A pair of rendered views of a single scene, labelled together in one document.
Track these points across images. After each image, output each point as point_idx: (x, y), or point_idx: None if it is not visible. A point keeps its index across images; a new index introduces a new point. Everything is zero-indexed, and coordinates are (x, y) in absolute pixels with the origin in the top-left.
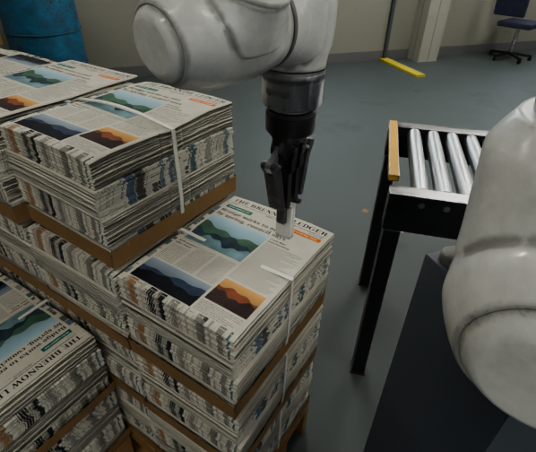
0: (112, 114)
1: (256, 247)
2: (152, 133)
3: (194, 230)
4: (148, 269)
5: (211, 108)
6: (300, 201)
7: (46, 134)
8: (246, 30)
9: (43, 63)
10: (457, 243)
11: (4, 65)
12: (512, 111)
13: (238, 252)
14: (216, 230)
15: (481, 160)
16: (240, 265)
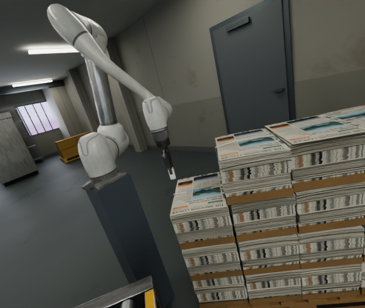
0: (246, 140)
1: (193, 195)
2: (218, 144)
3: (218, 187)
4: (214, 175)
5: (218, 154)
6: (166, 169)
7: (241, 132)
8: None
9: None
10: (126, 135)
11: None
12: (118, 124)
13: (196, 190)
14: (212, 191)
15: (122, 127)
16: (191, 189)
